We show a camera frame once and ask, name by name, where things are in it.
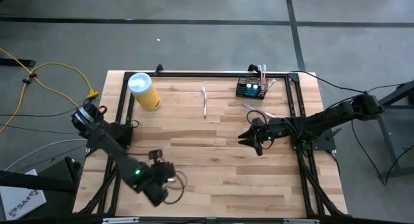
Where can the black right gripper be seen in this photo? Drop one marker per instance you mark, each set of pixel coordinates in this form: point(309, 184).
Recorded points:
point(273, 130)

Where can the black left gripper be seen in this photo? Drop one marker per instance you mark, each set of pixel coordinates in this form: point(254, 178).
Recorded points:
point(161, 173)

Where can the white grey toothbrush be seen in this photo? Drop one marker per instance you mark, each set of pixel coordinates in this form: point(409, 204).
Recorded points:
point(204, 104)

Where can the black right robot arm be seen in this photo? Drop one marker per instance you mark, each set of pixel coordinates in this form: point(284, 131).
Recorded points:
point(323, 118)

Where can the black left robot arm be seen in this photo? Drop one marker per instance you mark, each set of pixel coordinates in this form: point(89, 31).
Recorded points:
point(110, 149)

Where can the yellow canister white lid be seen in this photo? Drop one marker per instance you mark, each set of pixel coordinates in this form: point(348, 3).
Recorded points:
point(147, 97)

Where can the black floor stand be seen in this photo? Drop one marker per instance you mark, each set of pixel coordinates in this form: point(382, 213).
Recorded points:
point(61, 172)

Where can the grey metal side table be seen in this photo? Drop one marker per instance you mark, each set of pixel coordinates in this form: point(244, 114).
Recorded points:
point(391, 127)

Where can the white printed box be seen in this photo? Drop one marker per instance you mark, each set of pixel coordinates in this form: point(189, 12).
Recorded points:
point(19, 201)

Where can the black floor bar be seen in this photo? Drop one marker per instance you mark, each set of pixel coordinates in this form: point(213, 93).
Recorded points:
point(16, 62)

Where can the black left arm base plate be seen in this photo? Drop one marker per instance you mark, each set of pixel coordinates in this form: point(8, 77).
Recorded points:
point(124, 138)

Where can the silver table edge bracket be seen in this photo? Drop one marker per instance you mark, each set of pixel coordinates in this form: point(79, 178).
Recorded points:
point(119, 220)
point(300, 221)

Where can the black frame clamp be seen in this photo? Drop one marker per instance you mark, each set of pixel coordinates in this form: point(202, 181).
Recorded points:
point(158, 69)
point(252, 68)

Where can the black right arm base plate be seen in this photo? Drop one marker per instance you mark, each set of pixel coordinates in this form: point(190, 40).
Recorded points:
point(323, 143)

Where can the black aluminium table frame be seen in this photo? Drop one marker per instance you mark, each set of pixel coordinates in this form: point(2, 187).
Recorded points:
point(210, 74)

